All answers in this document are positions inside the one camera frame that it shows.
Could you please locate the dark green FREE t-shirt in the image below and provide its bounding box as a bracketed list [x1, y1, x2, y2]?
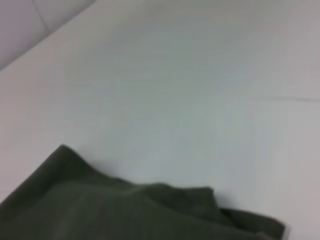
[0, 144, 287, 240]

